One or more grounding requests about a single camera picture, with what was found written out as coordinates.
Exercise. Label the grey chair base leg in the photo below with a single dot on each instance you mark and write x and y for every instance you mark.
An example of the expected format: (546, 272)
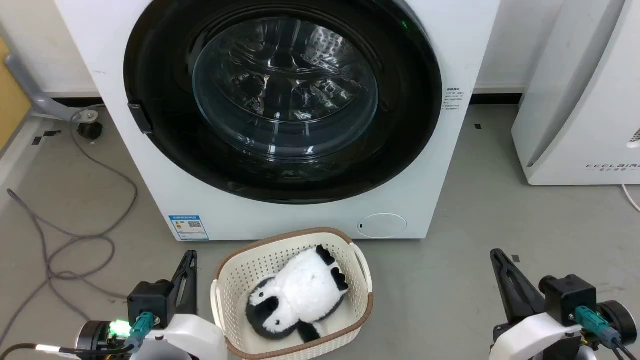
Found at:
(35, 95)

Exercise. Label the cream perforated laundry basket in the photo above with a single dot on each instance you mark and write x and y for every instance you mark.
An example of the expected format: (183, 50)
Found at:
(235, 280)

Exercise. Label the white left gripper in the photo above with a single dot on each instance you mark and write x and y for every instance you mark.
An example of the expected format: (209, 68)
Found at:
(195, 337)

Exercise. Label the white front-load washing machine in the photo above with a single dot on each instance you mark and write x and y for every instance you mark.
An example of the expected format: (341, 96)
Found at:
(125, 165)

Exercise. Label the black and white panda plush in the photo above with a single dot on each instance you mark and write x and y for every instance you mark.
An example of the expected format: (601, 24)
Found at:
(300, 295)

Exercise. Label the white air purifier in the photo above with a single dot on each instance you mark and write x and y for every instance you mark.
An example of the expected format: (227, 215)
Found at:
(580, 110)

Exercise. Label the round black glass washer door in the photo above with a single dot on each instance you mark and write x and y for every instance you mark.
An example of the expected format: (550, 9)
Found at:
(285, 95)

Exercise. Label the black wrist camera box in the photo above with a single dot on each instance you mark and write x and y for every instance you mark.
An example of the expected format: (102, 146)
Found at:
(150, 302)
(570, 297)

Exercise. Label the small printed text sticker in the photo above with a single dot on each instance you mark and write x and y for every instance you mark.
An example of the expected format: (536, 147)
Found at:
(452, 99)

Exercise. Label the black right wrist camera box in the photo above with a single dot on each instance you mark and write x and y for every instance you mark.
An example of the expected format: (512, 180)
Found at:
(570, 297)

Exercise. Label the yellow wooden panel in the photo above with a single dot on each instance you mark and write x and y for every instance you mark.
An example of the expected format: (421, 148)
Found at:
(10, 95)

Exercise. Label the black caster wheel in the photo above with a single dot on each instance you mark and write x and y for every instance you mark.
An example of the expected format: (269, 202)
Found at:
(90, 130)

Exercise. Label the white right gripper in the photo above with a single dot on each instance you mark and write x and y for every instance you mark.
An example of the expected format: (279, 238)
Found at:
(530, 335)

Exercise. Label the blue energy label sticker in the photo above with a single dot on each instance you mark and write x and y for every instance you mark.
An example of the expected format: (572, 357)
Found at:
(189, 227)

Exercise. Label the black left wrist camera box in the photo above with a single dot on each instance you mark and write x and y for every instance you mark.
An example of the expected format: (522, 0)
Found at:
(150, 302)

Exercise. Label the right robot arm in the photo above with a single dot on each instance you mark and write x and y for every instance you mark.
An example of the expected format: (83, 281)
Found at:
(620, 320)

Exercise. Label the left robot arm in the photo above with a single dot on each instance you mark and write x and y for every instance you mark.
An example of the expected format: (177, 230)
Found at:
(95, 337)

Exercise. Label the round white filter cover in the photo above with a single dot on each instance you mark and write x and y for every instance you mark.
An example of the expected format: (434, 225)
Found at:
(382, 225)

